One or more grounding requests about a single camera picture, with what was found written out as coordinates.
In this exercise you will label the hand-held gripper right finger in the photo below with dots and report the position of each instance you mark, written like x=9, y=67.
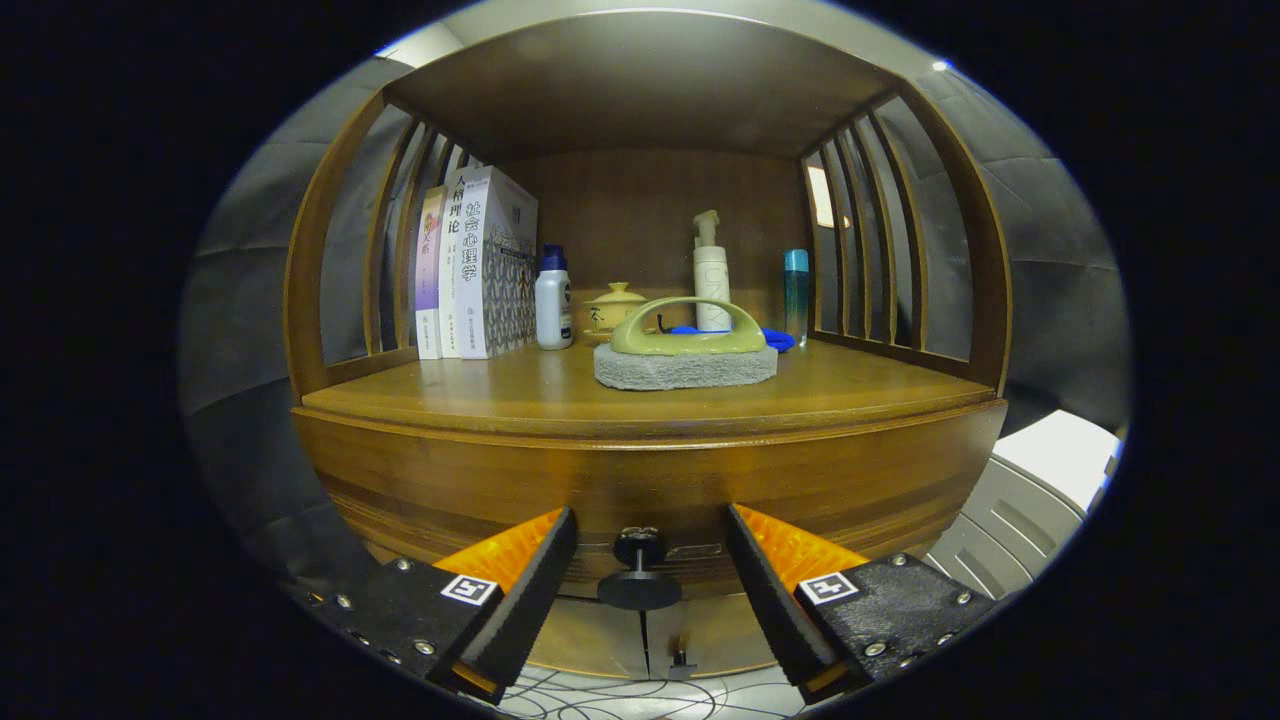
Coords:
x=770, y=600

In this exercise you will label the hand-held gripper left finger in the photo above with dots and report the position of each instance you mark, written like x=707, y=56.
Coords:
x=525, y=600

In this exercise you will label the wooden drawer with black knob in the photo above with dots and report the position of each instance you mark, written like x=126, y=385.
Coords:
x=640, y=480

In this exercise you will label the wooden countertop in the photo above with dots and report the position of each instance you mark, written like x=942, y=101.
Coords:
x=480, y=390

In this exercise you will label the brown wooden cabinet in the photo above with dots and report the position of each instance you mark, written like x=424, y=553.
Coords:
x=640, y=220

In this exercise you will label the blue folded cloth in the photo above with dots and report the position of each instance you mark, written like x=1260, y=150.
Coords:
x=781, y=340

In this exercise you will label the white bottle with blue cap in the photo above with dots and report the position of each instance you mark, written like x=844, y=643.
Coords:
x=553, y=310

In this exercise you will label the white slatted plastic furniture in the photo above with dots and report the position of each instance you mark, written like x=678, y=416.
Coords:
x=1040, y=480

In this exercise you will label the teal capped clear bottle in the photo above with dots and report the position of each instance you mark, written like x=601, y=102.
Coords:
x=796, y=300

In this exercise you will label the yellow lidded ceramic teacup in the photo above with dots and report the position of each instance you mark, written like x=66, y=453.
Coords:
x=613, y=302

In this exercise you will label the thick white patterned book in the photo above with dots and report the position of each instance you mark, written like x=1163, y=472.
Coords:
x=500, y=270

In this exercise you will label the purple spine book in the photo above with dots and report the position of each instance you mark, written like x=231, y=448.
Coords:
x=429, y=280

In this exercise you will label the white pump bottle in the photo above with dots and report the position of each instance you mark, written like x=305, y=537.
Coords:
x=710, y=270

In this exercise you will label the black backdrop cloth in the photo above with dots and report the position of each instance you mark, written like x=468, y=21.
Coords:
x=250, y=320

